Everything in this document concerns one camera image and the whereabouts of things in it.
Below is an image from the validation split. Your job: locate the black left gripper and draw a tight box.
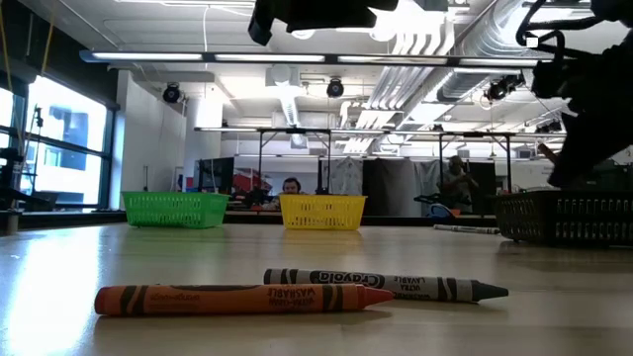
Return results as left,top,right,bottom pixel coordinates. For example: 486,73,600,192
248,0,400,46

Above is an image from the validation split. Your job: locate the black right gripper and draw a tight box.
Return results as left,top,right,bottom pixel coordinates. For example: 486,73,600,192
531,42,633,188

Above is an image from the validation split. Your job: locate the long overhead light bar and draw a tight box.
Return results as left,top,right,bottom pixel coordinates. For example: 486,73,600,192
78,48,555,68

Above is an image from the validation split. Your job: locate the black ceiling spotlight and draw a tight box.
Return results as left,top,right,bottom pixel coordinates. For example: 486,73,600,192
161,81,183,105
483,73,526,104
325,77,346,100

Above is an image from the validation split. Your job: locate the black plastic basket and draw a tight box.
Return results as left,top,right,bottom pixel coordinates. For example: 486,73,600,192
493,189,633,247

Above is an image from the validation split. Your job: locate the white ceiling pipe bundle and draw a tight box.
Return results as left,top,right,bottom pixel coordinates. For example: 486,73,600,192
368,19,456,113

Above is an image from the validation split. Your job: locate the person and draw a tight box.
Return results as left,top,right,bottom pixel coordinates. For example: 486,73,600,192
437,154,481,215
264,176,306,212

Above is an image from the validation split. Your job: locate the white cloth cover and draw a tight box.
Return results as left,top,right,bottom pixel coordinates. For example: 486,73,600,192
329,156,365,197

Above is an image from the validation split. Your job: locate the blue object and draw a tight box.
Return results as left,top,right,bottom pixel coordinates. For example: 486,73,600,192
427,202,454,219

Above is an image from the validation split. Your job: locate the red printed banner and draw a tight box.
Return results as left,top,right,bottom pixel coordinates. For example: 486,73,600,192
231,167,274,195

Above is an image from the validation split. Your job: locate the black curtain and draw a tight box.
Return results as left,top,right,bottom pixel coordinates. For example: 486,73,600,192
362,157,421,218

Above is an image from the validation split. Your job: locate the black monitor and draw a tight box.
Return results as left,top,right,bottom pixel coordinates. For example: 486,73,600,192
197,156,236,195

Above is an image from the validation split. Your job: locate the yellow plastic basket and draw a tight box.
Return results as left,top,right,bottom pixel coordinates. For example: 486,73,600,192
278,193,369,232

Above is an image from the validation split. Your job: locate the green plastic basket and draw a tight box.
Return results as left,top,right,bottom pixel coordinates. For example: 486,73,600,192
121,190,231,230

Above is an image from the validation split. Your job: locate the large window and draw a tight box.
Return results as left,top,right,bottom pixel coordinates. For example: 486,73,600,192
0,73,119,212

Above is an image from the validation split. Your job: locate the black equipment stand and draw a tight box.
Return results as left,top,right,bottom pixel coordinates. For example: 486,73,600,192
0,105,53,214

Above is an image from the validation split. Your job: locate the grey cup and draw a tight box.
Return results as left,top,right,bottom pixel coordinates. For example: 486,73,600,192
4,209,22,236

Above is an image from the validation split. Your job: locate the black frame stand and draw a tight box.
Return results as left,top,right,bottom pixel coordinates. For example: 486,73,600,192
437,131,514,195
256,127,333,195

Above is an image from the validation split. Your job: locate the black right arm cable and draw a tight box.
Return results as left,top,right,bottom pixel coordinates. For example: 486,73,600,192
515,0,612,61

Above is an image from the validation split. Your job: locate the silver air duct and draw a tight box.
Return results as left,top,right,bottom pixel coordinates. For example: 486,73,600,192
434,0,545,103

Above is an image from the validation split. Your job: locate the black aluminium table frame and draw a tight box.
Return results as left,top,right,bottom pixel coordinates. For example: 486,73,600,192
19,211,498,229

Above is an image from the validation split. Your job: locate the yellow hanging cord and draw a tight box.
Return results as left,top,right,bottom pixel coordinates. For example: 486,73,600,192
40,7,56,75

